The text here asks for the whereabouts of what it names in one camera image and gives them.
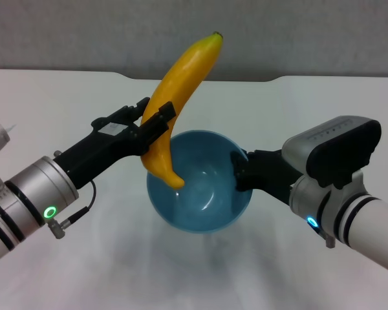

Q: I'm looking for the blue bowl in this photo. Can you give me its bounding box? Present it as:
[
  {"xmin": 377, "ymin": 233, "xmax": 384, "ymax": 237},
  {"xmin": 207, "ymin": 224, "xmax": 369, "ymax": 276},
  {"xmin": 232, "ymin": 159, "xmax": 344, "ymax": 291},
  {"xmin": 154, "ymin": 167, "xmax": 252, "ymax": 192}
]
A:
[{"xmin": 145, "ymin": 129, "xmax": 255, "ymax": 234}]

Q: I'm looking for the black cable on left wrist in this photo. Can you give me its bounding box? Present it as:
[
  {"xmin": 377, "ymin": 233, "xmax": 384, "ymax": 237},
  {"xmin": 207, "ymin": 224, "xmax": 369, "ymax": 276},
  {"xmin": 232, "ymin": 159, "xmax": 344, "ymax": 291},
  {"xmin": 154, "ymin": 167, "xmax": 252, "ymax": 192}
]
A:
[{"xmin": 48, "ymin": 179, "xmax": 97, "ymax": 240}]

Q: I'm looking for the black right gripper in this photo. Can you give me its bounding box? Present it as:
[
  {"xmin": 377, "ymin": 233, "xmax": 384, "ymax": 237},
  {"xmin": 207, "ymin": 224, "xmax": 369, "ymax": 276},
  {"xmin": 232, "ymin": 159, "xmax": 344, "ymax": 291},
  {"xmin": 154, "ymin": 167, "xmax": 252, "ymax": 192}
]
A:
[{"xmin": 230, "ymin": 149, "xmax": 303, "ymax": 206}]

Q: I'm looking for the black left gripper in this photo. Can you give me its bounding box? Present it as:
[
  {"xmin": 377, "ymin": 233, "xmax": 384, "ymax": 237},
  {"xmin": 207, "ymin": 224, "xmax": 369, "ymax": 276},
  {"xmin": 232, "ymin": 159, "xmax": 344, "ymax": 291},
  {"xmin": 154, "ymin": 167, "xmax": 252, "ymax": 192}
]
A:
[{"xmin": 52, "ymin": 96, "xmax": 177, "ymax": 190}]

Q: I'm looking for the yellow banana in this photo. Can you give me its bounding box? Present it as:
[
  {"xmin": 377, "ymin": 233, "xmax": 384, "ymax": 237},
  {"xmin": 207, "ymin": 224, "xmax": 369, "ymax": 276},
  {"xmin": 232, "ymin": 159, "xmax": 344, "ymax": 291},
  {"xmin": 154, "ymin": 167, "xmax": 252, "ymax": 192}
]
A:
[{"xmin": 138, "ymin": 30, "xmax": 224, "ymax": 190}]

